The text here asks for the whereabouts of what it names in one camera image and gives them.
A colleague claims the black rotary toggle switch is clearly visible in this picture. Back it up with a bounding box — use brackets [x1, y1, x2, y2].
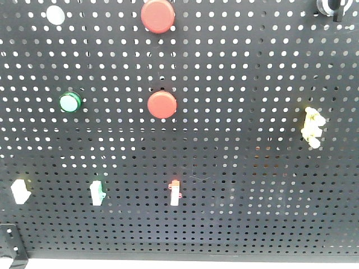
[316, 0, 353, 22]

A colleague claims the red push button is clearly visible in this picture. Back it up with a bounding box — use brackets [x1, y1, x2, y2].
[147, 91, 177, 119]
[141, 0, 175, 34]

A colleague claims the upper red push button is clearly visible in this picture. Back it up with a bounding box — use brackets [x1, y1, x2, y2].
[141, 0, 175, 34]

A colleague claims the red rocker switch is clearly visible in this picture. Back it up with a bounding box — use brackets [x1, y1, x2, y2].
[168, 179, 182, 206]

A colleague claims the lower red push button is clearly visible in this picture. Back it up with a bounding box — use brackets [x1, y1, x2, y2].
[147, 91, 177, 119]

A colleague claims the white rocker switch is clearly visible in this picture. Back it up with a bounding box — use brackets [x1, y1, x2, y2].
[11, 179, 31, 205]

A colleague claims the black left pegboard clamp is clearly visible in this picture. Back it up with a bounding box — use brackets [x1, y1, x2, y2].
[1, 224, 29, 269]

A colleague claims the yellow plastic switch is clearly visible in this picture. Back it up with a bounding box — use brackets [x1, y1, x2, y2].
[301, 106, 326, 149]

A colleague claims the white round push button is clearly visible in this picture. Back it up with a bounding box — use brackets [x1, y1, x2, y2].
[46, 5, 66, 26]

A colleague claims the black perforated pegboard panel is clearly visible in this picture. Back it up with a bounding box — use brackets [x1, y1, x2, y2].
[1, 1, 358, 262]

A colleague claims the green rocker switch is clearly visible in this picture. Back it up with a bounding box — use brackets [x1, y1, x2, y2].
[90, 180, 106, 206]

